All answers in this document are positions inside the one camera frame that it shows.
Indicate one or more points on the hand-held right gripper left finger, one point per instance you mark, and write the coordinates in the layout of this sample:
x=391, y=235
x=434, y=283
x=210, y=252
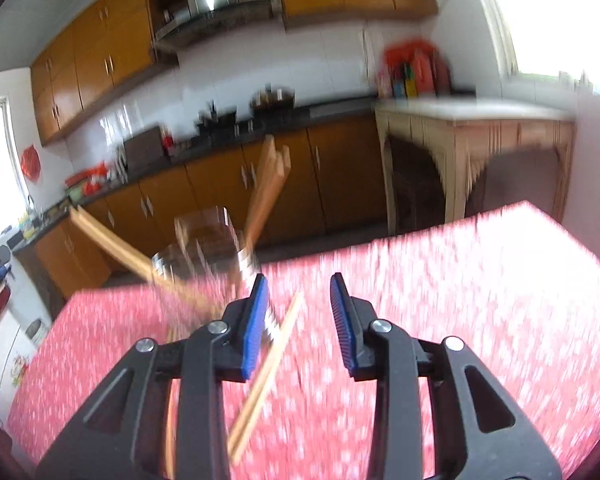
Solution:
x=255, y=320

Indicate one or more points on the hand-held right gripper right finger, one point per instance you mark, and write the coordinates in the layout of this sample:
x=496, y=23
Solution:
x=342, y=320

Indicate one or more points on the yellow detergent bottle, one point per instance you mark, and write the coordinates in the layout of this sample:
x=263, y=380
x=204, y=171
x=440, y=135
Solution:
x=30, y=227

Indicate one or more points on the tiled counter with flower tile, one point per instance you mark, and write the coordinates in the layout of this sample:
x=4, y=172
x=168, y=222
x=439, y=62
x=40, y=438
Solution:
x=10, y=330

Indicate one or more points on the red floral tablecloth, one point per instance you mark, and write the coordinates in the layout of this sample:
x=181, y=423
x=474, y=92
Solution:
x=430, y=310

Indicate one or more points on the green basin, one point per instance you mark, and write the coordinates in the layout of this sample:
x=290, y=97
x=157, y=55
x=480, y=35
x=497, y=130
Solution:
x=85, y=189

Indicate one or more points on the wooden base cabinets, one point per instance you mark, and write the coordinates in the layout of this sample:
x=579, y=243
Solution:
x=290, y=185

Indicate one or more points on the dark cutting board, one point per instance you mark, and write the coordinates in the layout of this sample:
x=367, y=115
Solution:
x=145, y=149

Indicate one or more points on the small red bottle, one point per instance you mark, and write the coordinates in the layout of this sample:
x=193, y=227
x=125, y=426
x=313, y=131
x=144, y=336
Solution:
x=168, y=145

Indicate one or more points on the black kitchen countertop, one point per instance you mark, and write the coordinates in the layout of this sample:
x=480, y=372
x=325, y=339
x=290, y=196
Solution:
x=330, y=109

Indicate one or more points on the black pot with lid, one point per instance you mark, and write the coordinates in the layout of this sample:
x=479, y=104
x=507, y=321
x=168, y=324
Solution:
x=272, y=99

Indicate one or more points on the green and yellow boxes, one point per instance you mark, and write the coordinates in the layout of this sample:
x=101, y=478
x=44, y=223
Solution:
x=403, y=82

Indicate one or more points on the cream side table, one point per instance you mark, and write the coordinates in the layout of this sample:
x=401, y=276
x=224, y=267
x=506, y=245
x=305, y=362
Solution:
x=480, y=110

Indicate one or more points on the tall red bottle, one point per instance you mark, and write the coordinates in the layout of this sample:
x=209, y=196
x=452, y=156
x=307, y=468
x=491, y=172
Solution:
x=423, y=77

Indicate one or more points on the dark brown bottle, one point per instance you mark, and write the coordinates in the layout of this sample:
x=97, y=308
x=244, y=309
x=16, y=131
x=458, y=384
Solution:
x=442, y=79

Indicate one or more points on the large red plastic bag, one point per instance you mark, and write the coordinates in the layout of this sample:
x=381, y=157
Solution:
x=410, y=50

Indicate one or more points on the red bag on wall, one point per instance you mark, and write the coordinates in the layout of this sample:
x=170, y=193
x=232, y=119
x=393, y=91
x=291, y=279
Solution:
x=31, y=162

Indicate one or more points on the wooden wall cabinets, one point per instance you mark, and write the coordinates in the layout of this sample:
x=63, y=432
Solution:
x=105, y=50

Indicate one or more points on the window with white frame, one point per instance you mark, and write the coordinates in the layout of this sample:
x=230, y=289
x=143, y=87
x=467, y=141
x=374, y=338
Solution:
x=555, y=15

